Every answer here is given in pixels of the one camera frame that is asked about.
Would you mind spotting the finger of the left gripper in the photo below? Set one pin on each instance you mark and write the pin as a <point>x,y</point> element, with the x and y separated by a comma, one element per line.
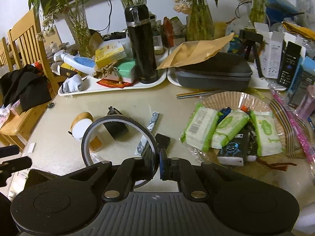
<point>9,167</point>

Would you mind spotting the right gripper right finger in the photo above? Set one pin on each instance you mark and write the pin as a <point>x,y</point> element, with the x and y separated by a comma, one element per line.
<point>164,166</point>

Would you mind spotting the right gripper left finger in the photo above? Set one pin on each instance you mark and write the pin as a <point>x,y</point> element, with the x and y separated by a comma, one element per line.
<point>150,161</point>

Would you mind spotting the small black box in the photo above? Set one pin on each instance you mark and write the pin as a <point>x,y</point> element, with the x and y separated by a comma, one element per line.
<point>162,141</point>

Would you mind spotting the white lid orange jar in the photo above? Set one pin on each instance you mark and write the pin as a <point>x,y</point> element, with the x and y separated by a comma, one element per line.
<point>78,130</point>

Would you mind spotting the yellow pig earphone case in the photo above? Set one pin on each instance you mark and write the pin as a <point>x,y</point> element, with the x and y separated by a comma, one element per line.
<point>81,116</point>

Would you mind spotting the white paper slip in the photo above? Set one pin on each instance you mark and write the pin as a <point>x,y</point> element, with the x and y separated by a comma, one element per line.
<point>30,149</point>

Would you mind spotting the green wet wipes pack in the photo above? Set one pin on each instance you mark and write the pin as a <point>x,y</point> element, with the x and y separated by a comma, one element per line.
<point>200,128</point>

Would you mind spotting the black round button disc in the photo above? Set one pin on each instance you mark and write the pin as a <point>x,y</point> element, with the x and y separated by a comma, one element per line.
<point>50,105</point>

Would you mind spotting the black cloth on chair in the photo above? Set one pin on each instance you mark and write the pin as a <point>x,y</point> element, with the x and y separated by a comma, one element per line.
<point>27,85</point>

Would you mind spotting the red packet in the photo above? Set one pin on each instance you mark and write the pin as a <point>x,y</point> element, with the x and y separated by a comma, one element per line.
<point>113,84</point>

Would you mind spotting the green mint box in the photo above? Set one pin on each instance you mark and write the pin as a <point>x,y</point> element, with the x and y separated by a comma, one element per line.
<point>127,71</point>

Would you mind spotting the white serving tray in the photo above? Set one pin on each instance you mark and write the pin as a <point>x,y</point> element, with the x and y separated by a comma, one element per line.
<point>109,70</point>

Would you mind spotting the black zip hard case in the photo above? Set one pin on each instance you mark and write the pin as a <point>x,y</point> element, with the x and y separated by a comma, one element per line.
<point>224,71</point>

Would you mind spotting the light blue sock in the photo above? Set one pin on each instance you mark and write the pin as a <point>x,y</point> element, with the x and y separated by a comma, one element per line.
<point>73,84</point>

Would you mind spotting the brown padded envelope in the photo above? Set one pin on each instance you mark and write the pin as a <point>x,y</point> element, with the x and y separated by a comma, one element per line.
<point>193,52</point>

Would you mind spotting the black yellow box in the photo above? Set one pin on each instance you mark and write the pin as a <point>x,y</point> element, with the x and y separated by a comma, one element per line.
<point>63,69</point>

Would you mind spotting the white blue lotion bottle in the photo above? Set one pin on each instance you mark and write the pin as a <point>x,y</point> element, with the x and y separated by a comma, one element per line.
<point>82,64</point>

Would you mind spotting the yellow cardboard box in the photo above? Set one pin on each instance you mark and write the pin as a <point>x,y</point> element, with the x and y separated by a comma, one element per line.
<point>109,52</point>

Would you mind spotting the wooden chair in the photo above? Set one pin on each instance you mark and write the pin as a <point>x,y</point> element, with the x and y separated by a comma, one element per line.
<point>28,50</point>

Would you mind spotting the black thermos bottle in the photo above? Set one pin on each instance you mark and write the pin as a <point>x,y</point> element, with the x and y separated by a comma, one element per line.
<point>141,37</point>

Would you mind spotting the glass vase with stems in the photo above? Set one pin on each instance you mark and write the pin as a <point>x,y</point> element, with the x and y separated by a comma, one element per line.
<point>75,18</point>

